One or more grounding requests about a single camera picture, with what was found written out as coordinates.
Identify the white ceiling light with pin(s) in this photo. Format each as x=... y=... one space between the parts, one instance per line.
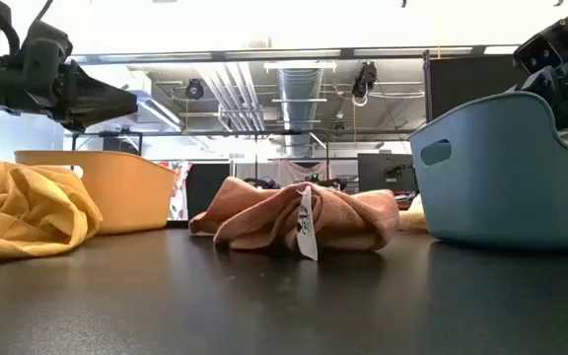
x=299 y=66

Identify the cream peach towel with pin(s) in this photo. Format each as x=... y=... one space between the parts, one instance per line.
x=412 y=217

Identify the black hanging device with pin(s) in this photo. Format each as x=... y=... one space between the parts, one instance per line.
x=364 y=79

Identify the blue plastic basket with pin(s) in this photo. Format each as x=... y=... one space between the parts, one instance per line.
x=501 y=187

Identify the salmon pink towel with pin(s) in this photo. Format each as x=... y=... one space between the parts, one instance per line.
x=264 y=217

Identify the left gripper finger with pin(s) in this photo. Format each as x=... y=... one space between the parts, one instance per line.
x=101 y=103

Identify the floral cloth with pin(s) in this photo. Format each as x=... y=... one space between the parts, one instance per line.
x=179 y=190

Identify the orange plastic basket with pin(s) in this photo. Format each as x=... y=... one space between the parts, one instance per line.
x=126 y=197

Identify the black low panel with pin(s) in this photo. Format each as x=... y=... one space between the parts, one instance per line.
x=207 y=190

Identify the silver ventilation duct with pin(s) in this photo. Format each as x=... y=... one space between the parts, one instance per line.
x=299 y=98

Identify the mustard yellow towel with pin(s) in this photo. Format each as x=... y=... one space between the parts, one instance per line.
x=22 y=212

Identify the black ceiling camera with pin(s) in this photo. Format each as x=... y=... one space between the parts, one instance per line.
x=194 y=89

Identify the black partition panel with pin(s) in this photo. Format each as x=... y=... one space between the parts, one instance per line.
x=471 y=89

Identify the black monitor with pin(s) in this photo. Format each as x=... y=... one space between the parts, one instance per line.
x=385 y=172

